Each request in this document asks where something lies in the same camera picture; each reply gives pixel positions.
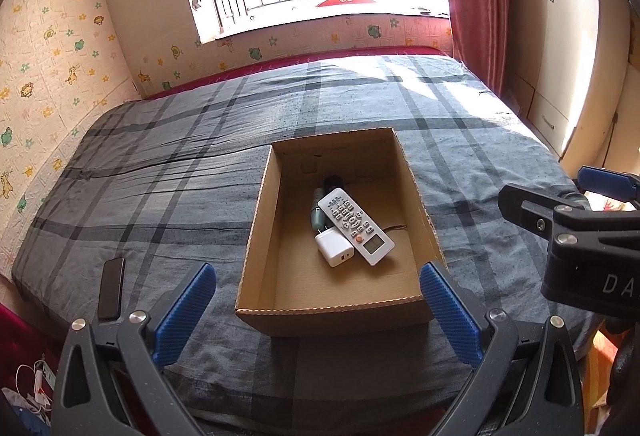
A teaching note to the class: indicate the black glossy container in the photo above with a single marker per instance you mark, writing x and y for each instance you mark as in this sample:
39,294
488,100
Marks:
332,181

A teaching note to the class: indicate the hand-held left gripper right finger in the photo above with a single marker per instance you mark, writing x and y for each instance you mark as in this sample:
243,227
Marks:
450,316

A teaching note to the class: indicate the grey plaid bedsheet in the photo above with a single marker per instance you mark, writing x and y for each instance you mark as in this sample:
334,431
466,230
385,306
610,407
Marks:
175,166

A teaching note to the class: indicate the glossy cosmetic tube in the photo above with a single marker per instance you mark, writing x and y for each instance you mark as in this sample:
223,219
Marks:
317,211

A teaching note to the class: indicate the black smartphone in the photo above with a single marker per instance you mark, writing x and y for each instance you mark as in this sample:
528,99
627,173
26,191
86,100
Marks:
111,288

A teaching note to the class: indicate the white remote control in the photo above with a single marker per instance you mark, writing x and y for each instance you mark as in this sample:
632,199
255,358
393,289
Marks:
352,223

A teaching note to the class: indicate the large white charger plug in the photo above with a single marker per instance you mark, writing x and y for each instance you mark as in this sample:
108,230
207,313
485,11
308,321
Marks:
331,246

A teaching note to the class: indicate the brown cardboard box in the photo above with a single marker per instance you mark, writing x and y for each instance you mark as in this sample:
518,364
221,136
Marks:
325,286

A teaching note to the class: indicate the beige wardrobe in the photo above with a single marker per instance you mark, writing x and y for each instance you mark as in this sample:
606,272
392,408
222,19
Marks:
550,66

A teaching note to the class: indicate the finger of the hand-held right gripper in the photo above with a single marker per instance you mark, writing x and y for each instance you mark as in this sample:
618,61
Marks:
610,183
540,216

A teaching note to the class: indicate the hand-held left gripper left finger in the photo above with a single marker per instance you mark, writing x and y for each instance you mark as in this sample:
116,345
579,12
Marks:
185,311

